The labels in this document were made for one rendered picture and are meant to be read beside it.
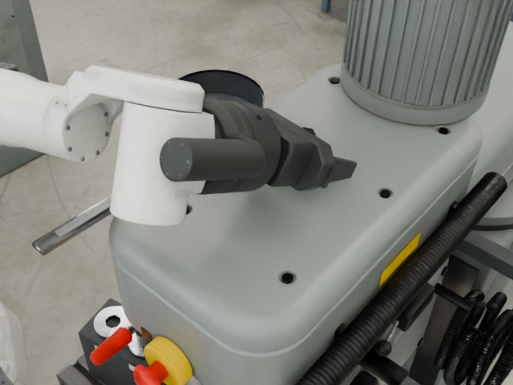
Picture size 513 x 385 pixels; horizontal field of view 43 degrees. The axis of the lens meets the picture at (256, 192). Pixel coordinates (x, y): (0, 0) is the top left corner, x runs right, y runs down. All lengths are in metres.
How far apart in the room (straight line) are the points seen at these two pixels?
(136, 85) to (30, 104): 0.12
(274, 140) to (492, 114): 0.60
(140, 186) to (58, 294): 2.62
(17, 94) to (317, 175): 0.30
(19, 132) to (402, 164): 0.43
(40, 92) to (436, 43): 0.44
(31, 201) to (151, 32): 1.84
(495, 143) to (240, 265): 0.57
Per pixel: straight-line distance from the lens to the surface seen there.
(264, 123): 0.61
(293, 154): 0.64
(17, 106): 0.62
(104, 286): 3.12
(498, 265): 1.09
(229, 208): 0.71
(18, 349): 1.02
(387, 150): 0.81
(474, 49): 0.82
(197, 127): 0.54
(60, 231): 0.70
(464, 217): 0.87
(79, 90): 0.57
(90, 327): 1.60
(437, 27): 0.79
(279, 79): 4.37
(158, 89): 0.52
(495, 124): 1.13
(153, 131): 0.52
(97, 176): 3.67
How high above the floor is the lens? 2.39
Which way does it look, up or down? 43 degrees down
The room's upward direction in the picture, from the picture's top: 2 degrees clockwise
